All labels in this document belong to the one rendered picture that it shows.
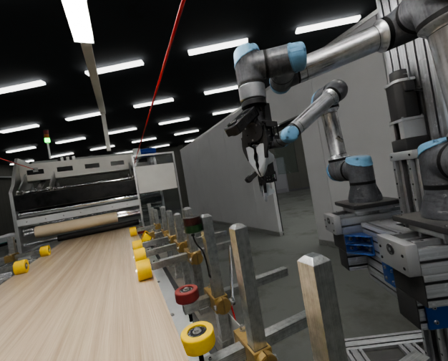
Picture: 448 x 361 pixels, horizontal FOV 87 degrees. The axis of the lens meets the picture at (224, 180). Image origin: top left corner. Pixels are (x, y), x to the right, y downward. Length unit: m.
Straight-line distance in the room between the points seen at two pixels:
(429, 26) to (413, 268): 0.62
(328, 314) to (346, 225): 0.94
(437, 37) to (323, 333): 0.72
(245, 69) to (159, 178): 2.51
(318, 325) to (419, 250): 0.51
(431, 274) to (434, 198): 0.22
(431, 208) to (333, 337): 0.60
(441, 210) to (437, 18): 0.50
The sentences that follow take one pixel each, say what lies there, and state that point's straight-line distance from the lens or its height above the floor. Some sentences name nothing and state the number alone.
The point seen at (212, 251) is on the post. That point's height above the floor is 1.02.
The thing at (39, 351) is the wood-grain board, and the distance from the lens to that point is 0.88.
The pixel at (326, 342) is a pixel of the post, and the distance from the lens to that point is 0.43.
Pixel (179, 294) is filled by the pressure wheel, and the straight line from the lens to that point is 0.88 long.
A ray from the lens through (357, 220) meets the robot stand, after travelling 1.32.
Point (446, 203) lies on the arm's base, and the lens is 0.92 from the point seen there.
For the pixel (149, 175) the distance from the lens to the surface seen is 3.07.
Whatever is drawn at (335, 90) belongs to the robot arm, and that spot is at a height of 1.60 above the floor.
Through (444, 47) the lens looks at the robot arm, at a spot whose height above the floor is 1.48.
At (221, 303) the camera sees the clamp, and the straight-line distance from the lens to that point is 0.87.
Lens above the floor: 1.25
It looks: level
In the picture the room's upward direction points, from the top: 9 degrees counter-clockwise
